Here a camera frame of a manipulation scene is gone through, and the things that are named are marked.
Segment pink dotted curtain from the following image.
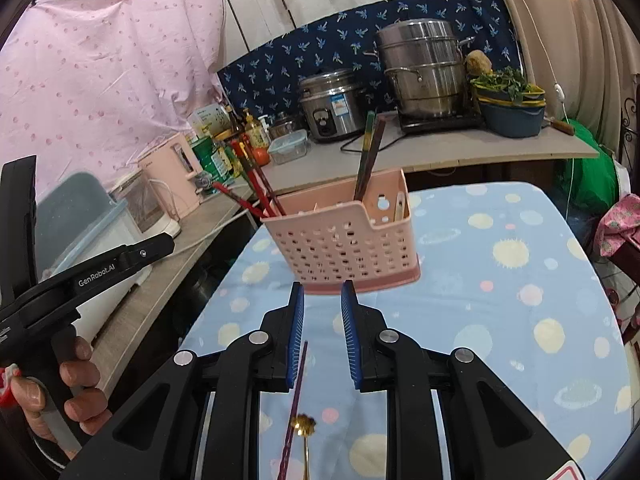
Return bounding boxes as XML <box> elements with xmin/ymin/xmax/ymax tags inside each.
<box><xmin>0</xmin><ymin>0</ymin><xmax>228</xmax><ymax>201</ymax></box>

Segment pink kitchen appliance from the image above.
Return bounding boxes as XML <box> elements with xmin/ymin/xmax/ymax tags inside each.
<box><xmin>137</xmin><ymin>132</ymin><xmax>201</xmax><ymax>223</ymax></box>

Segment pale printed carton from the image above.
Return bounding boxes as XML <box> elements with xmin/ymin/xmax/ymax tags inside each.
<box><xmin>187</xmin><ymin>102</ymin><xmax>228</xmax><ymax>136</ymax></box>

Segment brown loofah sponge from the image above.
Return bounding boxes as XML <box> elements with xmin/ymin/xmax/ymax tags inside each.
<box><xmin>465</xmin><ymin>50</ymin><xmax>493</xmax><ymax>77</ymax></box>

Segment dark brown chopstick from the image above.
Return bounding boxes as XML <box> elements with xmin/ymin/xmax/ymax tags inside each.
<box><xmin>357</xmin><ymin>114</ymin><xmax>388</xmax><ymax>202</ymax></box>

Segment maroon chopstick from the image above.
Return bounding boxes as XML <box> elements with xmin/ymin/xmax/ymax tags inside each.
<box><xmin>277</xmin><ymin>341</ymin><xmax>309</xmax><ymax>468</ymax></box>

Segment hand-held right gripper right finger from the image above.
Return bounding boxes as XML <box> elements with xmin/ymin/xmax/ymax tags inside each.
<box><xmin>340</xmin><ymin>280</ymin><xmax>583</xmax><ymax>480</ymax></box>

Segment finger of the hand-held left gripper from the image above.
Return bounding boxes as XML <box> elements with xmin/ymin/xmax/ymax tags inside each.
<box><xmin>122</xmin><ymin>232</ymin><xmax>176</xmax><ymax>267</ymax></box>

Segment green plastic bag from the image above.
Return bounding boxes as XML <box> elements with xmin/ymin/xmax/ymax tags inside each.
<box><xmin>562</xmin><ymin>117</ymin><xmax>621</xmax><ymax>216</ymax></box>

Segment white power cable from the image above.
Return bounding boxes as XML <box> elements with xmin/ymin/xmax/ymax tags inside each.
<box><xmin>170</xmin><ymin>205</ymin><xmax>261</xmax><ymax>256</ymax></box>

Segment white cord with switch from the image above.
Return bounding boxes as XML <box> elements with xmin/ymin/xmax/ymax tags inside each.
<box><xmin>505</xmin><ymin>0</ymin><xmax>571</xmax><ymax>221</ymax></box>

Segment beige curtain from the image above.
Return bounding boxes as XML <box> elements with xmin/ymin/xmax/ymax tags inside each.
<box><xmin>482</xmin><ymin>0</ymin><xmax>640</xmax><ymax>126</ymax></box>

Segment small lidded steel pot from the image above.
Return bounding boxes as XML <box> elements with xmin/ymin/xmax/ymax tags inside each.
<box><xmin>269</xmin><ymin>112</ymin><xmax>301</xmax><ymax>140</ymax></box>

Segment white kitchen appliance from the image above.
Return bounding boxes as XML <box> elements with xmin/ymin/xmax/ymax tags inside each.
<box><xmin>107</xmin><ymin>170</ymin><xmax>182</xmax><ymax>238</ymax></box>

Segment green chopstick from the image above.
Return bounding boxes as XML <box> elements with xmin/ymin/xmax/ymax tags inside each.
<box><xmin>352</xmin><ymin>111</ymin><xmax>376</xmax><ymax>202</ymax></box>

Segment black power cable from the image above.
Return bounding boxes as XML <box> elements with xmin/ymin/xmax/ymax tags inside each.
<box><xmin>340</xmin><ymin>132</ymin><xmax>401</xmax><ymax>153</ymax></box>

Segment blue plastic basin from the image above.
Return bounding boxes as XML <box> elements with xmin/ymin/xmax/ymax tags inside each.
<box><xmin>477</xmin><ymin>100</ymin><xmax>547</xmax><ymax>139</ymax></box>

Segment pink floral cloth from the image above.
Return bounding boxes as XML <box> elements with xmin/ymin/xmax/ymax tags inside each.
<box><xmin>592</xmin><ymin>195</ymin><xmax>640</xmax><ymax>261</ymax></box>

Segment navy floral cloth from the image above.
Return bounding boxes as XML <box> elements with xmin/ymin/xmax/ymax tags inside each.
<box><xmin>216</xmin><ymin>0</ymin><xmax>523</xmax><ymax>126</ymax></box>

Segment clear plastic food container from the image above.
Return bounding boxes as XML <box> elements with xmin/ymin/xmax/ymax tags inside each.
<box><xmin>267</xmin><ymin>129</ymin><xmax>309</xmax><ymax>166</ymax></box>

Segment clear bin with blue lid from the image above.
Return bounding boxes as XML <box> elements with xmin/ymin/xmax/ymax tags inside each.
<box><xmin>35</xmin><ymin>172</ymin><xmax>153</xmax><ymax>331</ymax></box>

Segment leafy green vegetables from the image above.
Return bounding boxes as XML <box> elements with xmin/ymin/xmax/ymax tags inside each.
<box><xmin>470</xmin><ymin>66</ymin><xmax>533</xmax><ymax>103</ymax></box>

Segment person's left hand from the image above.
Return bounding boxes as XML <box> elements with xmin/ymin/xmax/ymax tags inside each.
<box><xmin>14</xmin><ymin>336</ymin><xmax>113</xmax><ymax>457</ymax></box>

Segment blue planet print tablecloth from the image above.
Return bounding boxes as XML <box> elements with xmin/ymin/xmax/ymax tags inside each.
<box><xmin>177</xmin><ymin>180</ymin><xmax>636</xmax><ymax>480</ymax></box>

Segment large steel steamer pot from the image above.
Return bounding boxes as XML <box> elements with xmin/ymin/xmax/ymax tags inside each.
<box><xmin>364</xmin><ymin>18</ymin><xmax>476</xmax><ymax>118</ymax></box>

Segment gold flower spoon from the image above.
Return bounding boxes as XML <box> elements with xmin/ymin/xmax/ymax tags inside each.
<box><xmin>289</xmin><ymin>412</ymin><xmax>320</xmax><ymax>480</ymax></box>

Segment pink perforated utensil basket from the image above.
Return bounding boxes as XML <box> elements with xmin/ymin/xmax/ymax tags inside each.
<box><xmin>261</xmin><ymin>168</ymin><xmax>423</xmax><ymax>296</ymax></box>

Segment yellow oil bottle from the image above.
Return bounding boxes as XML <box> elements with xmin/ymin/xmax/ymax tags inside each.
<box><xmin>245</xmin><ymin>115</ymin><xmax>268</xmax><ymax>150</ymax></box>

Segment dark red chopstick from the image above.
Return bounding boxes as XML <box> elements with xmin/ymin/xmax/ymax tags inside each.
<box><xmin>212</xmin><ymin>182</ymin><xmax>265</xmax><ymax>220</ymax></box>

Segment stainless steel rice cooker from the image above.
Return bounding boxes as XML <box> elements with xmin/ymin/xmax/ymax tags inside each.
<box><xmin>298</xmin><ymin>69</ymin><xmax>368</xmax><ymax>142</ymax></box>

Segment black induction cooktop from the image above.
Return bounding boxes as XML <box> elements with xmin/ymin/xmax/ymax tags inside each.
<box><xmin>397</xmin><ymin>110</ymin><xmax>485</xmax><ymax>135</ymax></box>

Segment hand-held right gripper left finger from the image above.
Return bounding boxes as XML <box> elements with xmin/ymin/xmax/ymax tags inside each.
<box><xmin>59</xmin><ymin>281</ymin><xmax>306</xmax><ymax>480</ymax></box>

